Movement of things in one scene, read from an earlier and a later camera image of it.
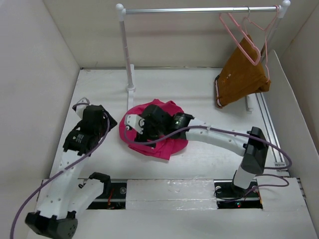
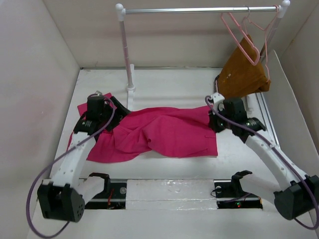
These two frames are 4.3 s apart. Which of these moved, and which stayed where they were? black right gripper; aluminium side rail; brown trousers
Moved: black right gripper
Stayed: brown trousers; aluminium side rail
